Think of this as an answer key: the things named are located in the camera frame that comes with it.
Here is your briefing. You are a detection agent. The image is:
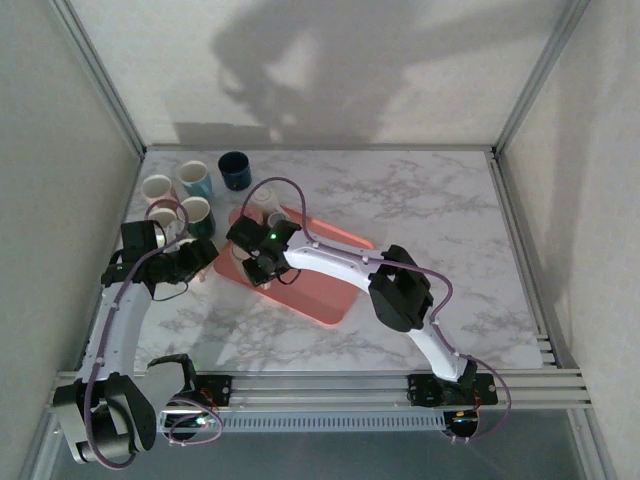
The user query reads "cream mug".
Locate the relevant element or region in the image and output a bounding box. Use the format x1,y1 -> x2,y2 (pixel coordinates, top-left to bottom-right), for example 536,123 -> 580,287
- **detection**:
229,243 -> 274,291

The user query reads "yellow-green mug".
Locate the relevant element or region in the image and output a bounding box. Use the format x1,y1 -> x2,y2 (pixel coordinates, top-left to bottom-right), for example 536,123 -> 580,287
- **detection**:
147,206 -> 181,236

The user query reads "dark green mug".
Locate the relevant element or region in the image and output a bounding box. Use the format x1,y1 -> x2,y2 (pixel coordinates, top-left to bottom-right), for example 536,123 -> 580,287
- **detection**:
178,195 -> 217,239

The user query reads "pink faceted mug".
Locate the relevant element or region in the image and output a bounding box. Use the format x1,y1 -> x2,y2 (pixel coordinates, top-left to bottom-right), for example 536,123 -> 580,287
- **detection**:
141,173 -> 180,204

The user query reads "dark blue mug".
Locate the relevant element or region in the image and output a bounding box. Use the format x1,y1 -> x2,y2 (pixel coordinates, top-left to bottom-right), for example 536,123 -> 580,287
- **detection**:
217,151 -> 253,191

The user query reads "light blue mug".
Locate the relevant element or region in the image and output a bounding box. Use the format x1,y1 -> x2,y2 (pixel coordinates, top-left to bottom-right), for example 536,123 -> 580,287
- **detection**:
177,159 -> 215,199

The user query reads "small white mug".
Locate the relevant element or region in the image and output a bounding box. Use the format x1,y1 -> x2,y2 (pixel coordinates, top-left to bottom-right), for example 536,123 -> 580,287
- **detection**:
248,187 -> 280,214

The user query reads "pink plastic tray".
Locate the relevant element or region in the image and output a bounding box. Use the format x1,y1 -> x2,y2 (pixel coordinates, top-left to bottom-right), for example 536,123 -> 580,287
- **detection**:
213,204 -> 375,329

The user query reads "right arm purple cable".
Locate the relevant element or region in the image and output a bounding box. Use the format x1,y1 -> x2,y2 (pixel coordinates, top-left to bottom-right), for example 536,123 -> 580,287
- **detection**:
242,177 -> 512,444

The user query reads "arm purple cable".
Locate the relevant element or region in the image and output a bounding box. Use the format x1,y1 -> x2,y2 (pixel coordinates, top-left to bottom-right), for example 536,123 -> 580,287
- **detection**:
242,177 -> 512,444
84,198 -> 224,469

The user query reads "aluminium table edge rail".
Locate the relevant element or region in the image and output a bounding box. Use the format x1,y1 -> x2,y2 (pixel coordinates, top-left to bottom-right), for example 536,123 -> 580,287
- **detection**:
142,143 -> 499,153

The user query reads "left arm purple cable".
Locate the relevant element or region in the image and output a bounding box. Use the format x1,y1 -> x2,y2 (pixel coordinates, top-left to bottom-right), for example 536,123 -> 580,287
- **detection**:
84,198 -> 224,469

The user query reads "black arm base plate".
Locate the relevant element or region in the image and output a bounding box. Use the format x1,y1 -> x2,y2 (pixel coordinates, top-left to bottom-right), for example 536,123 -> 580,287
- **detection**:
407,372 -> 499,406
187,374 -> 234,407

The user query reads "aluminium frame post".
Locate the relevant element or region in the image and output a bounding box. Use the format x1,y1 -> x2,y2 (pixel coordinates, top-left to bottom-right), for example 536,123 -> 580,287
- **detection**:
47,0 -> 149,157
492,0 -> 594,157

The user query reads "aluminium mounting rail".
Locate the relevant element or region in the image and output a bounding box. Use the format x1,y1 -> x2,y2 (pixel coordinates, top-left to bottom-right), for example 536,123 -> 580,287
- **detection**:
47,368 -> 595,414

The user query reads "slotted grey cable duct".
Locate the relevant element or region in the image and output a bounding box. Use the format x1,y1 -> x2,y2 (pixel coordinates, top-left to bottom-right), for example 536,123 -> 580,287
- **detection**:
154,412 -> 449,435

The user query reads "aluminium side rail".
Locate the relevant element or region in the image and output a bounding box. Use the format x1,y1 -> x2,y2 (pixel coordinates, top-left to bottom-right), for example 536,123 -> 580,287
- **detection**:
487,152 -> 559,369

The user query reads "aluminium frame leg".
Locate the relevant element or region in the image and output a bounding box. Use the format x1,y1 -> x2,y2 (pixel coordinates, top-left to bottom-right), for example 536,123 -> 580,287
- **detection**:
567,407 -> 619,480

